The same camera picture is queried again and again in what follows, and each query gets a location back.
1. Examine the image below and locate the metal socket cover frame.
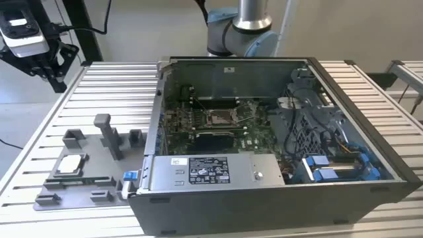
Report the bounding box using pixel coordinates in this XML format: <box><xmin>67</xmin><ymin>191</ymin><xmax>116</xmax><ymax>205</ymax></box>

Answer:
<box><xmin>232</xmin><ymin>103</ymin><xmax>256</xmax><ymax>123</ymax></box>

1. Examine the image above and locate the black floor cable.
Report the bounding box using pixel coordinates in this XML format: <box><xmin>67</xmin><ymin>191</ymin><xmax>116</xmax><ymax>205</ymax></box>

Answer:
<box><xmin>0</xmin><ymin>138</ymin><xmax>24</xmax><ymax>150</ymax></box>

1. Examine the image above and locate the black PC case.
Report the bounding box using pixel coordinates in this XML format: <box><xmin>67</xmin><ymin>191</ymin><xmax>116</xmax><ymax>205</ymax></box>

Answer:
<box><xmin>127</xmin><ymin>56</ymin><xmax>418</xmax><ymax>236</ymax></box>

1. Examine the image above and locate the black case cable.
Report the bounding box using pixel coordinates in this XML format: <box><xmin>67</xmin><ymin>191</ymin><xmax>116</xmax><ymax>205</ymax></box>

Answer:
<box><xmin>284</xmin><ymin>88</ymin><xmax>335</xmax><ymax>162</ymax></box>

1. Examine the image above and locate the blue disk carrier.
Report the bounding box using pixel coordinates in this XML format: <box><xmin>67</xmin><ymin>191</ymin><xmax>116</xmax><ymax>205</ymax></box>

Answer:
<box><xmin>301</xmin><ymin>153</ymin><xmax>372</xmax><ymax>169</ymax></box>
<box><xmin>312</xmin><ymin>166</ymin><xmax>381</xmax><ymax>184</ymax></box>
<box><xmin>120</xmin><ymin>170</ymin><xmax>139</xmax><ymax>200</ymax></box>

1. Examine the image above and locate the grey parts rack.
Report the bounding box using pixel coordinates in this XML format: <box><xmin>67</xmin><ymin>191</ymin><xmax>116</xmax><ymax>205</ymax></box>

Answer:
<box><xmin>32</xmin><ymin>113</ymin><xmax>148</xmax><ymax>211</ymax></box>

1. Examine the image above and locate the black RAM slot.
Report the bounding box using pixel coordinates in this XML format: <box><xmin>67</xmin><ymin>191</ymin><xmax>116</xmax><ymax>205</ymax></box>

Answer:
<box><xmin>195</xmin><ymin>125</ymin><xmax>247</xmax><ymax>132</ymax></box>
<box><xmin>192</xmin><ymin>103</ymin><xmax>239</xmax><ymax>110</ymax></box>
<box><xmin>192</xmin><ymin>98</ymin><xmax>239</xmax><ymax>104</ymax></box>

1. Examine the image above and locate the silver power supply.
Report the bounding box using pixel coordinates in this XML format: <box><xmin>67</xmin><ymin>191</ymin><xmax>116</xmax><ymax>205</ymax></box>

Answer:
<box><xmin>147</xmin><ymin>153</ymin><xmax>287</xmax><ymax>193</ymax></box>

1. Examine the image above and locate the silver CPU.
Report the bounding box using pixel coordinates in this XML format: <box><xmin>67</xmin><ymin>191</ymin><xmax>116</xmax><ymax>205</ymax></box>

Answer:
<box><xmin>56</xmin><ymin>155</ymin><xmax>84</xmax><ymax>174</ymax></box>

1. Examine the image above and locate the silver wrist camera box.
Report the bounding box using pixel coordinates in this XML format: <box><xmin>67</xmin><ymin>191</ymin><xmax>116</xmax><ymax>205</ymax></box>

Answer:
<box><xmin>0</xmin><ymin>11</ymin><xmax>51</xmax><ymax>58</ymax></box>

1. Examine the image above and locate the aluminium side table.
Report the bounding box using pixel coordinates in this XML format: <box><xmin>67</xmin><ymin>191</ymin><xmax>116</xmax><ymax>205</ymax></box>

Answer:
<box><xmin>384</xmin><ymin>59</ymin><xmax>423</xmax><ymax>124</ymax></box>

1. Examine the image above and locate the black graphics card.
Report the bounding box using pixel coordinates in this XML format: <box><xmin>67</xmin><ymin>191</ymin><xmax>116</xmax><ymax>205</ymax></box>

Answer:
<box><xmin>193</xmin><ymin>132</ymin><xmax>236</xmax><ymax>154</ymax></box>

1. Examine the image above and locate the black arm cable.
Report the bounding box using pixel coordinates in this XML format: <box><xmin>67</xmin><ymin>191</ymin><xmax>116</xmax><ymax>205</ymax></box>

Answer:
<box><xmin>195</xmin><ymin>0</ymin><xmax>209</xmax><ymax>18</ymax></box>

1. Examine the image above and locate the black frame post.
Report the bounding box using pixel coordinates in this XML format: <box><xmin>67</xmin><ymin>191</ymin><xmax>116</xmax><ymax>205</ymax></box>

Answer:
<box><xmin>63</xmin><ymin>0</ymin><xmax>104</xmax><ymax>62</ymax></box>

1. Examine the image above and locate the grey metal drive cage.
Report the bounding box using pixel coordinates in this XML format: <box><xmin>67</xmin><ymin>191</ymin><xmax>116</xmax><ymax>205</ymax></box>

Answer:
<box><xmin>269</xmin><ymin>66</ymin><xmax>397</xmax><ymax>185</ymax></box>

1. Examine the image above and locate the green RAM stick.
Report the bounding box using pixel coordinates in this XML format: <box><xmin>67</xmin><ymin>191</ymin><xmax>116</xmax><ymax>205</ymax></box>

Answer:
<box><xmin>45</xmin><ymin>176</ymin><xmax>109</xmax><ymax>185</ymax></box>

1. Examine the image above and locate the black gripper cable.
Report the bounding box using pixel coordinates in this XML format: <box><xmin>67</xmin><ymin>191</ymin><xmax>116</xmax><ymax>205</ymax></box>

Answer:
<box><xmin>49</xmin><ymin>0</ymin><xmax>112</xmax><ymax>35</ymax></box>

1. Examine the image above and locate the CPU socket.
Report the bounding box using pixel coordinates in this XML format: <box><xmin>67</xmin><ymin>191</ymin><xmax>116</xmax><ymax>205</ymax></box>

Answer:
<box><xmin>205</xmin><ymin>109</ymin><xmax>233</xmax><ymax>128</ymax></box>

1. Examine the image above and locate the green motherboard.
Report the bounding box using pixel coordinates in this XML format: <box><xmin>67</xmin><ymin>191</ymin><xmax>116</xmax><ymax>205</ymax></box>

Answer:
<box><xmin>163</xmin><ymin>96</ymin><xmax>288</xmax><ymax>179</ymax></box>

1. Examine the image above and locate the black power supply label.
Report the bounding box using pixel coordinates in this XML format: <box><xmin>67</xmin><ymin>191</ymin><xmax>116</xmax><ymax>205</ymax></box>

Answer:
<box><xmin>188</xmin><ymin>156</ymin><xmax>231</xmax><ymax>184</ymax></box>

